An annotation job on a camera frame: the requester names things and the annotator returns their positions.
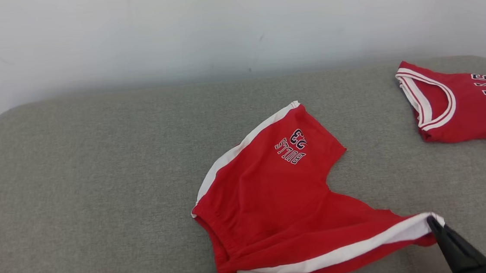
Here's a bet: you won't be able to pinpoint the red white Bulls shorts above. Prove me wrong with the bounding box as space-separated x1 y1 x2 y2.
183 90 449 273

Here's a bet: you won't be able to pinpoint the red white Bulls jersey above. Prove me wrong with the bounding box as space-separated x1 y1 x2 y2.
394 54 486 151

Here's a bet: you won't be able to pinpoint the grey fabric sofa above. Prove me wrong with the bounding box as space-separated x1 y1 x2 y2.
0 53 486 273

